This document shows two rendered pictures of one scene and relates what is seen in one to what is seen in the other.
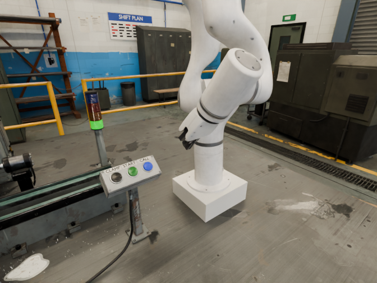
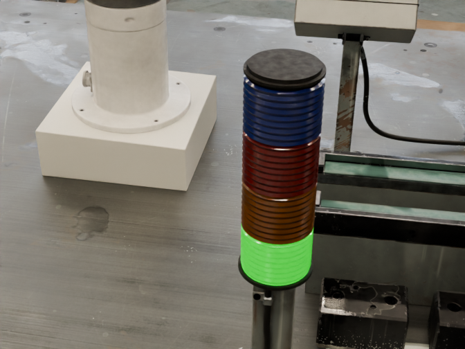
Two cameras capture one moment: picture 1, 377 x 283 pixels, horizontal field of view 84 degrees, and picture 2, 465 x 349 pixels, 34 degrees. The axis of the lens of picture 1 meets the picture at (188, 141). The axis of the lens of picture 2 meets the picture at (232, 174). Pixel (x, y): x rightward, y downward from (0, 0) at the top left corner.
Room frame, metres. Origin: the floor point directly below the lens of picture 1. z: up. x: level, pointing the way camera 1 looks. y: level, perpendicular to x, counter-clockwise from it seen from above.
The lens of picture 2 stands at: (1.39, 0.81, 1.45)
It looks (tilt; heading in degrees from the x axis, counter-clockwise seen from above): 33 degrees down; 227
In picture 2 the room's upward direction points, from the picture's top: straight up
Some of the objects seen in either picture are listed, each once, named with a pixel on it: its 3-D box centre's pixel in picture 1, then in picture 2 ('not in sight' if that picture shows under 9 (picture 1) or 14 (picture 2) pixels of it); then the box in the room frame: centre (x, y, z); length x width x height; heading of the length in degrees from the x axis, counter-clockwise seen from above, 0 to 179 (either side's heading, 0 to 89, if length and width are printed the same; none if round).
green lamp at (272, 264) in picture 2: (96, 123); (276, 244); (1.02, 0.47, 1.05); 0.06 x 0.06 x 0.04
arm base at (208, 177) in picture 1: (208, 161); (128, 49); (0.76, -0.08, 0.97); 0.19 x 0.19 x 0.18
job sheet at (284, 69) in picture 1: (283, 71); not in sight; (3.55, -1.54, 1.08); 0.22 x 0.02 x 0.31; 26
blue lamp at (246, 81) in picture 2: (91, 97); (283, 101); (1.02, 0.47, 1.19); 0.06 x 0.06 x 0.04
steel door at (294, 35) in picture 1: (281, 58); not in sight; (7.05, -2.95, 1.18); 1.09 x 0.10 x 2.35; 36
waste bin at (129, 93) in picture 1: (128, 94); not in sight; (5.76, 1.65, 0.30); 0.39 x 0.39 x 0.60
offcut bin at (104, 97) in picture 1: (96, 94); not in sight; (5.21, 2.28, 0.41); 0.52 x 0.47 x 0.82; 126
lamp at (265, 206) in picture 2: (95, 115); (278, 201); (1.02, 0.47, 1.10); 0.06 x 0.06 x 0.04
